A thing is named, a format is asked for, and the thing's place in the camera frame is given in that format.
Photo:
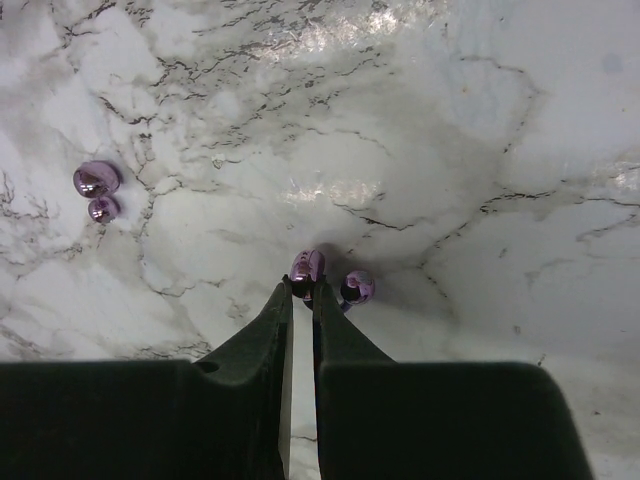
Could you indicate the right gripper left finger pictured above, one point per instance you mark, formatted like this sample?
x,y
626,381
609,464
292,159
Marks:
x,y
215,418

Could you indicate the purple earbud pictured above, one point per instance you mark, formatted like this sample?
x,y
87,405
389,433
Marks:
x,y
309,268
98,181

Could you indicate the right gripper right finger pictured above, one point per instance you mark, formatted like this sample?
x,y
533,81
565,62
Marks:
x,y
381,419

